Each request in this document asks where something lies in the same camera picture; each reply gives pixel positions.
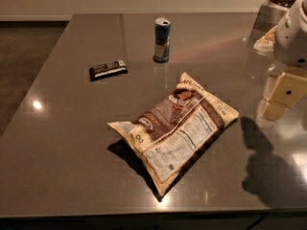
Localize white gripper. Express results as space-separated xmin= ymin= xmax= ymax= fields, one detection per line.
xmin=257 ymin=0 xmax=307 ymax=121

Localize brown and cream chip bag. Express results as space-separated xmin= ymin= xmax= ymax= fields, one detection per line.
xmin=109 ymin=73 xmax=239 ymax=196

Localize dark chocolate rxbar wrapper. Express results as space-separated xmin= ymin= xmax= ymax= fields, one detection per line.
xmin=89 ymin=60 xmax=128 ymax=81

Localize metal dispenser base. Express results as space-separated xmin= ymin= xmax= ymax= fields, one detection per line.
xmin=253 ymin=0 xmax=288 ymax=32

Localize blue silver drink can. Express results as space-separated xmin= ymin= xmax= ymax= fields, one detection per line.
xmin=153 ymin=17 xmax=172 ymax=62

